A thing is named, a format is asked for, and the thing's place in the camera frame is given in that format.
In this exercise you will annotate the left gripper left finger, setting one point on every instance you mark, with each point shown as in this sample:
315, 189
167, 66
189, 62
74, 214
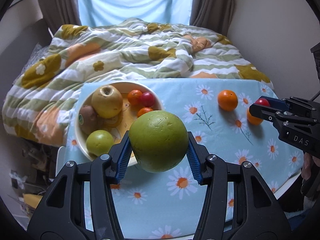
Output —
79, 202

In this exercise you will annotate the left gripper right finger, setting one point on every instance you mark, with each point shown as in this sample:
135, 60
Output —
238, 203

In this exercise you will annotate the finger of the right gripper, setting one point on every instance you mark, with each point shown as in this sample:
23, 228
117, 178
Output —
278, 102
269, 113

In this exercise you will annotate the red cherry tomato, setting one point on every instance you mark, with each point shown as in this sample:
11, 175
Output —
147, 99
263, 102

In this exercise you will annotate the medium orange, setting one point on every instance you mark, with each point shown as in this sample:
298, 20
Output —
252, 119

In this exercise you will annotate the large orange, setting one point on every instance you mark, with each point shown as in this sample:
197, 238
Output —
227, 100

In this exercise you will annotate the small green apple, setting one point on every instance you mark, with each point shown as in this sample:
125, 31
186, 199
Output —
99, 142

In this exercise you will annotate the brown kiwi with sticker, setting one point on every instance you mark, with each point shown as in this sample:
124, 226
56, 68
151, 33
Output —
88, 119

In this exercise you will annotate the large green apple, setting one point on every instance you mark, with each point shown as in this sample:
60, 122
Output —
159, 141

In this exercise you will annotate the small dimpled mandarin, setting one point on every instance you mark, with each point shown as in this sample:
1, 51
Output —
134, 97

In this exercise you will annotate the person's right hand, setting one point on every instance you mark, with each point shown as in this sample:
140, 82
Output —
310, 175

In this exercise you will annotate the blue daisy tablecloth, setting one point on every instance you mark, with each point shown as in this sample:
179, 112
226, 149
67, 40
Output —
169, 204

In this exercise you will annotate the cream yellow duck bowl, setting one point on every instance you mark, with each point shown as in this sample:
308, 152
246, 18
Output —
116, 126

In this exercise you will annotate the yellow apple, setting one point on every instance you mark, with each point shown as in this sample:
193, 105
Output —
107, 101

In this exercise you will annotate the green striped floral duvet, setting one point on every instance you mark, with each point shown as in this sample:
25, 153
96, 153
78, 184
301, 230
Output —
38, 106

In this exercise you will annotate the right brown curtain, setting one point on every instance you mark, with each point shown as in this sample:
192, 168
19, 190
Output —
215, 15

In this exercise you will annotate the brown curtain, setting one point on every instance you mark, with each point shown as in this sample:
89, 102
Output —
59, 12
215, 15

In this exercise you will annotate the grey headboard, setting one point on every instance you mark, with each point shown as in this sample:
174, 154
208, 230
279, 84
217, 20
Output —
18, 52

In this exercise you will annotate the light blue window sheet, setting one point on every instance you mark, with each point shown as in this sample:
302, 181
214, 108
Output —
108, 12

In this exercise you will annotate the left brown curtain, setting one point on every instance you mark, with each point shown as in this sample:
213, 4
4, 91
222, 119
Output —
59, 12

